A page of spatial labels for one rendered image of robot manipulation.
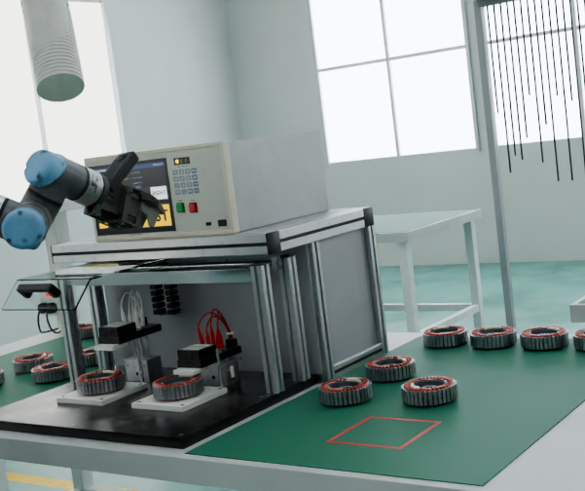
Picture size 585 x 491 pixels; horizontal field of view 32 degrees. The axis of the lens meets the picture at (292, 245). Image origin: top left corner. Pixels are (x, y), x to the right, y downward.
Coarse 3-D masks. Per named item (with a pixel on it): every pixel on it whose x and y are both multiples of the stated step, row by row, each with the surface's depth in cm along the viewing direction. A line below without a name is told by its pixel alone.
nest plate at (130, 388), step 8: (128, 384) 239; (136, 384) 238; (144, 384) 238; (72, 392) 239; (112, 392) 234; (120, 392) 233; (128, 392) 233; (56, 400) 235; (64, 400) 234; (72, 400) 232; (80, 400) 230; (88, 400) 229; (96, 400) 227; (104, 400) 227; (112, 400) 229
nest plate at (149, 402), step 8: (208, 392) 222; (216, 392) 221; (224, 392) 224; (144, 400) 221; (152, 400) 221; (160, 400) 220; (168, 400) 219; (176, 400) 218; (184, 400) 217; (192, 400) 216; (200, 400) 217; (144, 408) 219; (152, 408) 218; (160, 408) 216; (168, 408) 215; (176, 408) 213; (184, 408) 213
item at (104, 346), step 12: (108, 324) 243; (120, 324) 240; (132, 324) 241; (156, 324) 248; (108, 336) 239; (120, 336) 238; (132, 336) 241; (144, 336) 246; (96, 348) 239; (108, 348) 236; (132, 348) 249
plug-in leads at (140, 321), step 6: (138, 294) 247; (138, 300) 249; (132, 306) 248; (138, 306) 249; (132, 312) 248; (138, 312) 250; (132, 318) 248; (138, 318) 244; (144, 318) 247; (138, 324) 244; (144, 324) 247
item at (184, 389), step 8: (168, 376) 226; (176, 376) 226; (184, 376) 225; (192, 376) 223; (200, 376) 222; (152, 384) 222; (160, 384) 219; (168, 384) 218; (176, 384) 217; (184, 384) 218; (192, 384) 218; (200, 384) 220; (160, 392) 218; (168, 392) 217; (176, 392) 217; (184, 392) 218; (192, 392) 218; (200, 392) 220
